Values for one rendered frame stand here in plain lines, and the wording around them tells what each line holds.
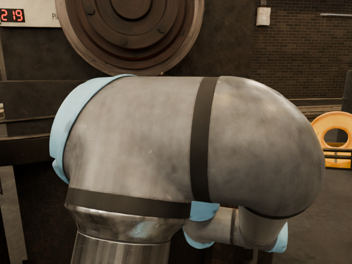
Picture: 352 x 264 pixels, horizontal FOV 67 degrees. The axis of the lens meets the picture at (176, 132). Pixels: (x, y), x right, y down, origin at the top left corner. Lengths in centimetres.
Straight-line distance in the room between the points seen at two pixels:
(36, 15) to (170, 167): 98
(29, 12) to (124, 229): 100
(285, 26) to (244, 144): 791
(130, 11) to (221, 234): 64
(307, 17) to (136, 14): 772
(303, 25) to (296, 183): 814
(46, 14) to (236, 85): 96
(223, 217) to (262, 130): 41
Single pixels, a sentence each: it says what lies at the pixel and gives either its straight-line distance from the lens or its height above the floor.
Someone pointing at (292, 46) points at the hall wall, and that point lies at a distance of 815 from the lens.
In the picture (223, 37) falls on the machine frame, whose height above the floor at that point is 104.
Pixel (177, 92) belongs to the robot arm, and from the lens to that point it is 21.
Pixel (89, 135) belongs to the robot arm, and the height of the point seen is 87.
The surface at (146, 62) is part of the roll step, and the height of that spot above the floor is 94.
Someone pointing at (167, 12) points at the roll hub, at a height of 108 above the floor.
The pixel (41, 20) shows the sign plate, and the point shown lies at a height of 108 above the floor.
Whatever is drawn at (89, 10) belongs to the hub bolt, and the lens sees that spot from 86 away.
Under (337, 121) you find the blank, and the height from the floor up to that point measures 77.
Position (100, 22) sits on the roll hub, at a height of 105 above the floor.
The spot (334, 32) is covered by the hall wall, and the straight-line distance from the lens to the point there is 885.
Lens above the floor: 92
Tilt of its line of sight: 14 degrees down
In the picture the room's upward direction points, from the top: straight up
